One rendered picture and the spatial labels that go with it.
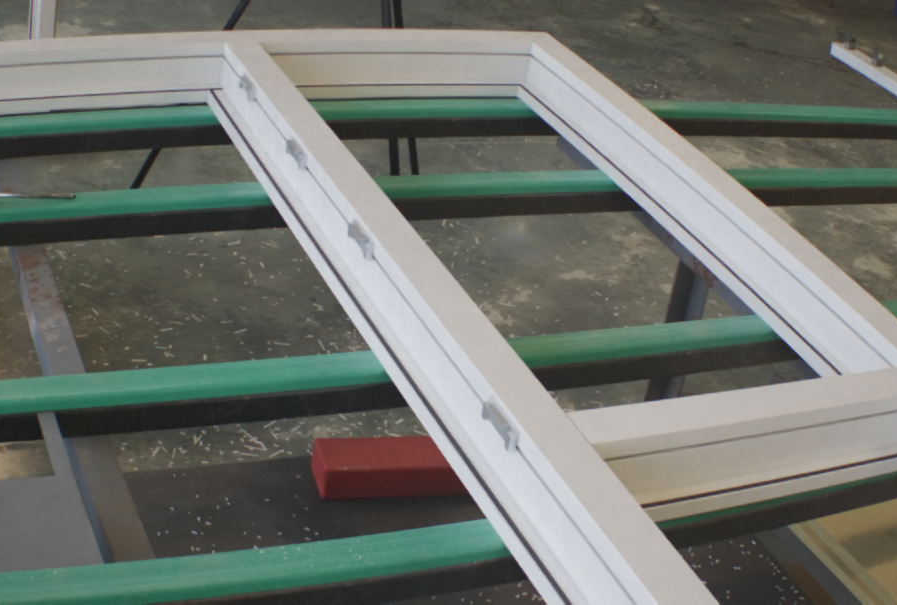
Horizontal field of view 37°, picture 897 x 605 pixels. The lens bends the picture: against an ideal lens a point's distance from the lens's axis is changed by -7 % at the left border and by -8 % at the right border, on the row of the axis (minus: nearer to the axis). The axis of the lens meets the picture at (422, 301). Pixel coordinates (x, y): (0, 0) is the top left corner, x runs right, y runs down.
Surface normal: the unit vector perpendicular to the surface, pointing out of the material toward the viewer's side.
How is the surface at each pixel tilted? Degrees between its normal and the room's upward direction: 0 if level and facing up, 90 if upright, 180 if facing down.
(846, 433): 90
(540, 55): 90
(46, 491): 0
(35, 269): 0
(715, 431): 90
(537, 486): 90
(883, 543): 0
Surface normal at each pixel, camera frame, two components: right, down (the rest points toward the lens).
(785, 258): -0.92, 0.07
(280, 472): 0.15, -0.87
